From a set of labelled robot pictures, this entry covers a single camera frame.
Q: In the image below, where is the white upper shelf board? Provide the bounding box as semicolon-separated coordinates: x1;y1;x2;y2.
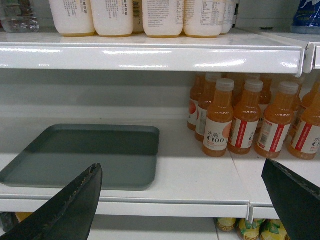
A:
0;28;315;76

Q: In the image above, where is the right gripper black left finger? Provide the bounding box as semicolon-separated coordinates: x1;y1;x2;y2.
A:
0;163;103;240

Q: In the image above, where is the orange juice bottle C100 front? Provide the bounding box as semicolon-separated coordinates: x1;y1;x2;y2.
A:
202;78;234;158

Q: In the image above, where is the orange juice bottle far right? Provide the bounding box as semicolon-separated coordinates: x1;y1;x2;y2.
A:
287;92;320;160

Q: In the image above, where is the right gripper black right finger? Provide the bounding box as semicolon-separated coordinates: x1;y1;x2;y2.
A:
261;158;320;240

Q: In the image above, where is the orange juice bottle red stripe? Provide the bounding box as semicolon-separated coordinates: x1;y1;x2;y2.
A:
227;79;264;155

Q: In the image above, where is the grey rectangular serving tray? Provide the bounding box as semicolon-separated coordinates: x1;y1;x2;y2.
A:
0;124;160;191

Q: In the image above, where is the white milk drink bottle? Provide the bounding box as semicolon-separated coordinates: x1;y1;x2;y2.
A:
91;0;134;38
183;0;227;39
142;0;185;38
49;0;96;37

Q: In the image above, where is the white middle shelf board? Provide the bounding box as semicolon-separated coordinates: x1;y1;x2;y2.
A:
0;117;320;223

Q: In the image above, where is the orange juice bottle back left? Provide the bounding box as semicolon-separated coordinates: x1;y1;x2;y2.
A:
187;72;206;131

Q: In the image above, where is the clear plastic bottle top left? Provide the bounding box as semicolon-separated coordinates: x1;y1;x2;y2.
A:
0;0;40;33

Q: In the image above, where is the white shelf board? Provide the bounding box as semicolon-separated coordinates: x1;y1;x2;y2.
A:
0;117;320;223
0;28;315;76

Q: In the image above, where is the blue label water bottle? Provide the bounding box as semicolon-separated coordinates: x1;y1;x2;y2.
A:
290;0;320;35

